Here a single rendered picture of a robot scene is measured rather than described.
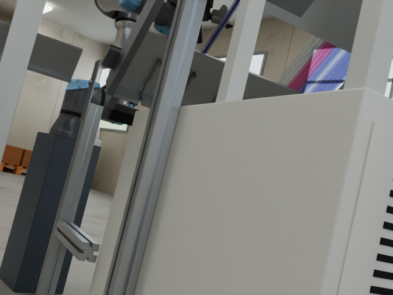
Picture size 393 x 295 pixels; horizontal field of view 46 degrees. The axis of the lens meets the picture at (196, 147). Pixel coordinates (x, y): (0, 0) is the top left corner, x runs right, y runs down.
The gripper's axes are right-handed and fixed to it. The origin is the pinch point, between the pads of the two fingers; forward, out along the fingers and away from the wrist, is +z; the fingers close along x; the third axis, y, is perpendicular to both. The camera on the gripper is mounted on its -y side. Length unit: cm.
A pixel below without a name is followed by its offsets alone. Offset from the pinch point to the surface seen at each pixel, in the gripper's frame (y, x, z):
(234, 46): 19, -16, 60
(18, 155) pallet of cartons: -414, -111, -542
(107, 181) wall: -503, 36, -572
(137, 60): -6.9, -21.2, 7.1
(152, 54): -4.7, -17.2, 7.8
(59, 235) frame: -42, -43, 35
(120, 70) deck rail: -8.3, -26.2, 10.5
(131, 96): -17.5, -22.3, 7.9
